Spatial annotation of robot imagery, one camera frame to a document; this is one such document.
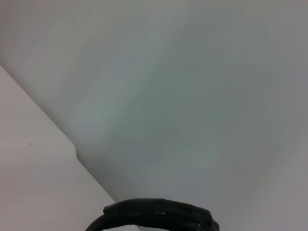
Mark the black round teapot with handle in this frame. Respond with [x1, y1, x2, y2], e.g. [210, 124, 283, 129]
[84, 197, 220, 231]

